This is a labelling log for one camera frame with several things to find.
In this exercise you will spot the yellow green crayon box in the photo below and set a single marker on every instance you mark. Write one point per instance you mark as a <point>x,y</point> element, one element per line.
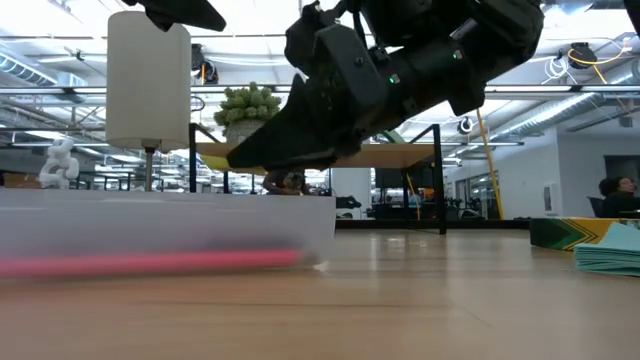
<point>560,232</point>

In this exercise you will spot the pink pencil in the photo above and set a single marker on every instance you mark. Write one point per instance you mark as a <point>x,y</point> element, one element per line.
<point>150,263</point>

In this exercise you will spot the white robot figure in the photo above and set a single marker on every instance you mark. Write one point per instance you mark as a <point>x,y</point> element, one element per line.
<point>59,165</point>

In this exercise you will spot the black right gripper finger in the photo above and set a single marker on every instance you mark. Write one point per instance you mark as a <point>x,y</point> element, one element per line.
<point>295,135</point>

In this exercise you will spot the person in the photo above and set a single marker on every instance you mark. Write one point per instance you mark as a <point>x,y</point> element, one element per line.
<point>620,197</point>
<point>285,182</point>

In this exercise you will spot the white shade table lamp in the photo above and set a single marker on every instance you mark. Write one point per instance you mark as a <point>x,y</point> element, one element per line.
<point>147,80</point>

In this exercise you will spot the green potted succulent plant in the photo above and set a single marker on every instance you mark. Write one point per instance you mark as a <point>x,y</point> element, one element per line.
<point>245,105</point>

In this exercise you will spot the black hanging device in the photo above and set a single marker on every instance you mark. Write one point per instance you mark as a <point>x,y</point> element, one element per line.
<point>207,72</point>

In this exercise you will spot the brown cardboard box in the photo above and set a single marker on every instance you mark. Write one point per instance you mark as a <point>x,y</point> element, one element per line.
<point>20,181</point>

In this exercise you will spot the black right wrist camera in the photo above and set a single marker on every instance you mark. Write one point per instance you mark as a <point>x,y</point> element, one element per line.
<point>345,65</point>

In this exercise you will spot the teal sticky note pad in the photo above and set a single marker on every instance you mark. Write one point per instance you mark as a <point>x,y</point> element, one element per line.
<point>615,255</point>

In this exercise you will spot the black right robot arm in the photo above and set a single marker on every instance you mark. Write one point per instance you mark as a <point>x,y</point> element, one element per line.
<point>500,30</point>

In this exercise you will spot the white round column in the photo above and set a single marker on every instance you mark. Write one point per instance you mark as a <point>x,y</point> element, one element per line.
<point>352,185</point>

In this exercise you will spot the mint green stapler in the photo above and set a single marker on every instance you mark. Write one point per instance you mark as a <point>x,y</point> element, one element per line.
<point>395,137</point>

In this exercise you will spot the wooden shelf riser black legs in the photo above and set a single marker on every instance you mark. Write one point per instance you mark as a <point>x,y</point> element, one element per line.
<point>390,156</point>

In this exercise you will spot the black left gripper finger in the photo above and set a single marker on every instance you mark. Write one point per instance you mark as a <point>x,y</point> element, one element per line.
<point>180,12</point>

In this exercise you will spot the white wall dispenser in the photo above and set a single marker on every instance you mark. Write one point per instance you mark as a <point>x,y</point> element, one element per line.
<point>552,200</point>

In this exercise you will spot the clear plastic pencil box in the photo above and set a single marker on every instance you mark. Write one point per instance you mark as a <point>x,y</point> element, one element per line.
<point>150,220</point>

